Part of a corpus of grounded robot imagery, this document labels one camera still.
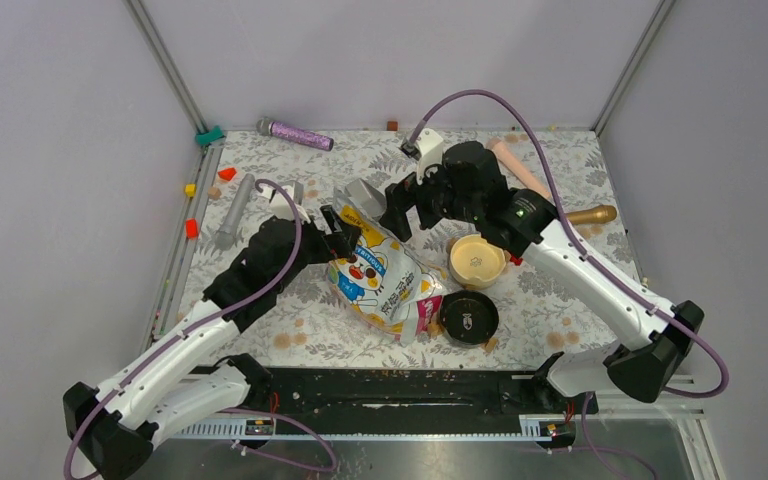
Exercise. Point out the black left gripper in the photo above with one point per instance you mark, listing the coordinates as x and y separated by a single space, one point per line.
340 244

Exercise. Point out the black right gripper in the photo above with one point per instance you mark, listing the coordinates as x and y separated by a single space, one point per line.
395 216

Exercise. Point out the cat print pet food bag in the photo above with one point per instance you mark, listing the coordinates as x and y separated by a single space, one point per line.
384 282

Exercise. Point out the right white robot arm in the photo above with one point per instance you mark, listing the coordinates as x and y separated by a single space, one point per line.
652 333

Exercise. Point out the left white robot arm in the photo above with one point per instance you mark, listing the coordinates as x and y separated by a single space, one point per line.
116 426

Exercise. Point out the cream pet bowl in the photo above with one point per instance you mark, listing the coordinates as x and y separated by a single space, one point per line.
475 263

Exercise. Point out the black pet bowl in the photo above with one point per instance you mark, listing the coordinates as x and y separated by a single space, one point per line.
468 318

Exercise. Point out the floral patterned table mat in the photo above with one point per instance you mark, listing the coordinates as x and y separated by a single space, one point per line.
312 327

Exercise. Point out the purple glitter toy microphone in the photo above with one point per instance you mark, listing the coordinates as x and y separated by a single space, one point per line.
273 128

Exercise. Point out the grey toy microphone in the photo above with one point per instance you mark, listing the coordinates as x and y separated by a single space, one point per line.
227 233

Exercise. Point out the red roof-shaped block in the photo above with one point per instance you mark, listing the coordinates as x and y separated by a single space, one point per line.
227 174

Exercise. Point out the beige wooden block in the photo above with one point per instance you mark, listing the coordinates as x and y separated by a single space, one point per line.
213 193

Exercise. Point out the pink toy microphone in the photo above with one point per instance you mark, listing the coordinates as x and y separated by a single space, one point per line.
516 166

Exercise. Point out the teal toy block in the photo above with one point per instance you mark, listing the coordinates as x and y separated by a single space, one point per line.
206 138

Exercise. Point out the small wooden block near bowl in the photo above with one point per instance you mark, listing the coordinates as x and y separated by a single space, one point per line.
489 346

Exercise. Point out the gold toy microphone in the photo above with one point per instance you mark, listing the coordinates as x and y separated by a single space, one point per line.
598 215

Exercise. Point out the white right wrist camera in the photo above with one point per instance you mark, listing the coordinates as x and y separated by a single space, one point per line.
427 149

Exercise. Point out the red block at left rail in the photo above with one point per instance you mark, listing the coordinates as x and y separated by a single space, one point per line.
191 228

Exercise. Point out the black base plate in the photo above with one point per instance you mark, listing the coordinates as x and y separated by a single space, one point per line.
391 402

